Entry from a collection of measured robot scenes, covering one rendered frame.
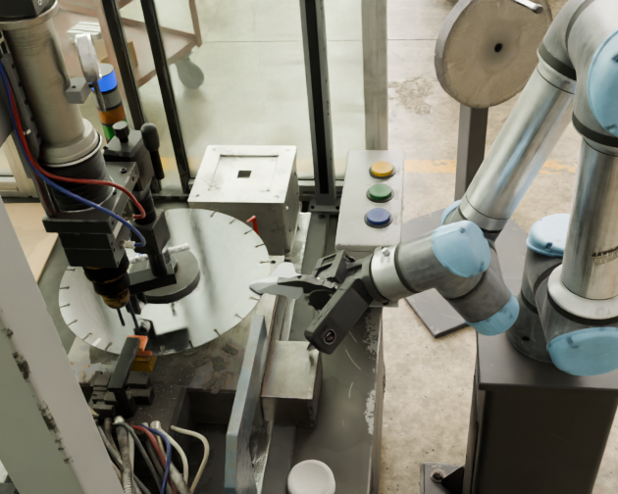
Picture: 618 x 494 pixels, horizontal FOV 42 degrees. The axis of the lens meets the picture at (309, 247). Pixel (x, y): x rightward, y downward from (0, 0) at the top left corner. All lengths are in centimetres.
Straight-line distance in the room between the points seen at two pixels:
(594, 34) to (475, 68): 117
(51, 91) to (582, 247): 67
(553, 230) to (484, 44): 90
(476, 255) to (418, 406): 123
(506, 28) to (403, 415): 104
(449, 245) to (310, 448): 41
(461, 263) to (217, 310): 37
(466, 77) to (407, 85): 145
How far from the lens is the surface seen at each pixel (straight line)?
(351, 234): 137
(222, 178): 153
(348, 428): 129
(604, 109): 92
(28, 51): 86
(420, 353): 237
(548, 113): 110
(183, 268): 126
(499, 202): 117
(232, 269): 126
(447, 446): 218
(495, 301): 114
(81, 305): 127
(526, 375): 137
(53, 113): 89
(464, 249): 105
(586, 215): 106
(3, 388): 40
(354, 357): 138
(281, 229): 150
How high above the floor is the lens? 180
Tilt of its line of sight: 42 degrees down
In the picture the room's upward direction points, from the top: 6 degrees counter-clockwise
